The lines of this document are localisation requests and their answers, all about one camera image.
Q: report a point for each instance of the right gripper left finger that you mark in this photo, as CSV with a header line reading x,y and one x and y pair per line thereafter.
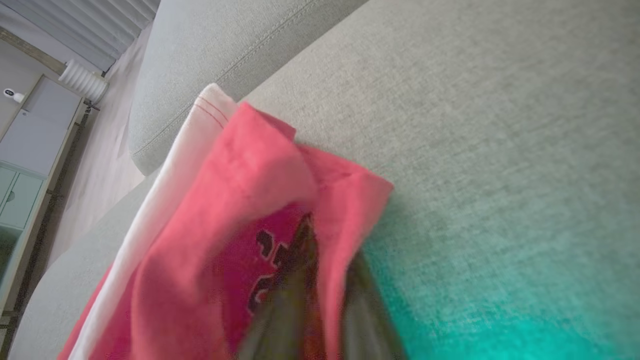
x,y
285,310

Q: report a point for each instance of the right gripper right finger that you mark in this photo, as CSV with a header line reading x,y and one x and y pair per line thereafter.
x,y
367,320

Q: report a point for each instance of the red and white jersey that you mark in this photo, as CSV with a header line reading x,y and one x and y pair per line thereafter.
x,y
240,170

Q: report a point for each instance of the large grey sofa seat cushion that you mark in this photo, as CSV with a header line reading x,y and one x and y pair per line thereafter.
x,y
500,150

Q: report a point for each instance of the grey sofa back cushion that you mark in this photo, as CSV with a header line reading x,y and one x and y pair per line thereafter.
x,y
200,60

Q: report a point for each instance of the grey green TV cabinet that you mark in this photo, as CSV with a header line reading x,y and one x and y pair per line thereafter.
x,y
40,130

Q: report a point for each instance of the grey pleated curtain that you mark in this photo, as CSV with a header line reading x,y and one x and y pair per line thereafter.
x,y
90,25

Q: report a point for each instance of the small white security camera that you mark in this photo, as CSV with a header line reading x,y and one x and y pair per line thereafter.
x,y
14,95

